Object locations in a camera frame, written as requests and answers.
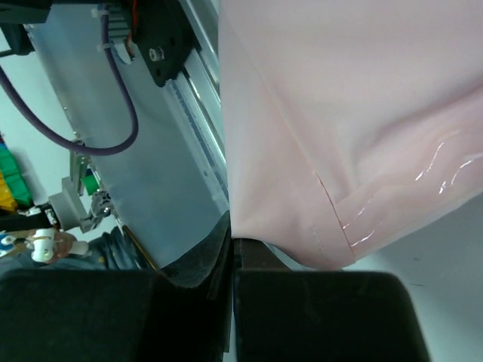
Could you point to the green and yellow background objects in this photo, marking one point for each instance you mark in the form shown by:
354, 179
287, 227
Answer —
15, 194

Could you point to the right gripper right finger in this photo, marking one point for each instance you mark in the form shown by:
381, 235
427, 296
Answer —
286, 315

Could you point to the pink bra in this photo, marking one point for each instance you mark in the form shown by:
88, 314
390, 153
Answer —
348, 124

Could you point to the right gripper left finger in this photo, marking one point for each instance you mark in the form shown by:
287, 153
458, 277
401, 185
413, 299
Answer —
112, 306

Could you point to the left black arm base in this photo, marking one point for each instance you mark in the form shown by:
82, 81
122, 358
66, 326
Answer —
164, 36

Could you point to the aluminium frame rail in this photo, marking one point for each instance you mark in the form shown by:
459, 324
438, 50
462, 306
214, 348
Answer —
169, 188

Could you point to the grey clamp fixture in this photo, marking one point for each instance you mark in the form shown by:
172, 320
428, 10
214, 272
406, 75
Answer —
82, 202

